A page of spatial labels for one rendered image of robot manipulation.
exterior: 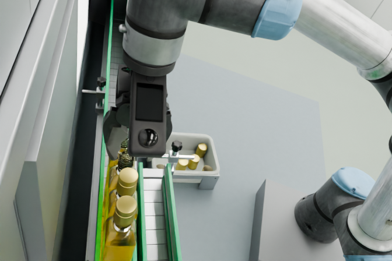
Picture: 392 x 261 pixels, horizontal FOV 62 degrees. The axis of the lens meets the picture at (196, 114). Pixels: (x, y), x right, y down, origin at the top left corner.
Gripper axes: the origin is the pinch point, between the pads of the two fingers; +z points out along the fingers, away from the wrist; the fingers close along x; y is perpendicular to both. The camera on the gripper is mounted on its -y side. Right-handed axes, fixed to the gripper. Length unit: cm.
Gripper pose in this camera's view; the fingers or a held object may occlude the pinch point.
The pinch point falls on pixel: (132, 158)
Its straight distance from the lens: 56.4
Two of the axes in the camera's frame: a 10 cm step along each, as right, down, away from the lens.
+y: -1.6, -7.0, 7.0
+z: -2.5, 7.1, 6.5
